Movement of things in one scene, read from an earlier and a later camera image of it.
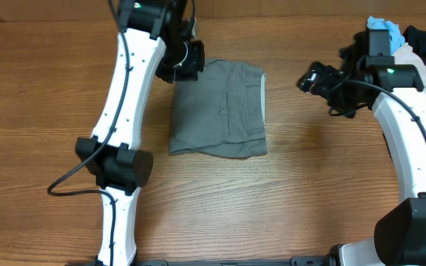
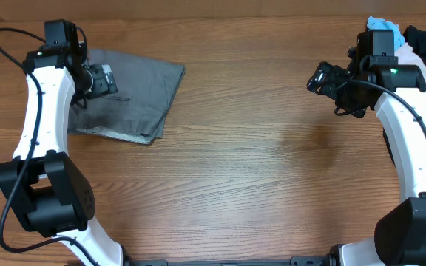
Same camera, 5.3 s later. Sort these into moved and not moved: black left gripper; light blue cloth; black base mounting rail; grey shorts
Moved: black left gripper; grey shorts
Not moved: black base mounting rail; light blue cloth
